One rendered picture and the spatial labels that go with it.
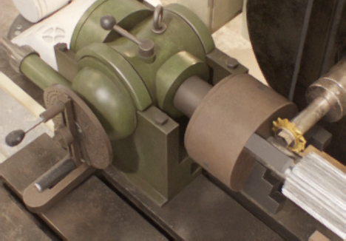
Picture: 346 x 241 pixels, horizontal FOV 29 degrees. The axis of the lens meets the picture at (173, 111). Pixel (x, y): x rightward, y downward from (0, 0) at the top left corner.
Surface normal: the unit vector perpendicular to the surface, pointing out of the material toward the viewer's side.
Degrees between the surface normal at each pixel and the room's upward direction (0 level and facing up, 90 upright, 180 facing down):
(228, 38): 0
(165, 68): 25
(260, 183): 65
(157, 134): 90
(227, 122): 36
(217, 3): 90
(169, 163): 90
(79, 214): 0
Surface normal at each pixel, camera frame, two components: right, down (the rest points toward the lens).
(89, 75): -0.37, -0.50
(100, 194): 0.00, -0.65
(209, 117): -0.48, -0.10
